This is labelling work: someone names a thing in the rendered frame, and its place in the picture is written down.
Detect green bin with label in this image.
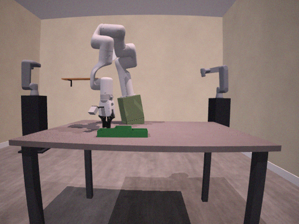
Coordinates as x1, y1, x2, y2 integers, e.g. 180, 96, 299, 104
97, 126, 148, 138

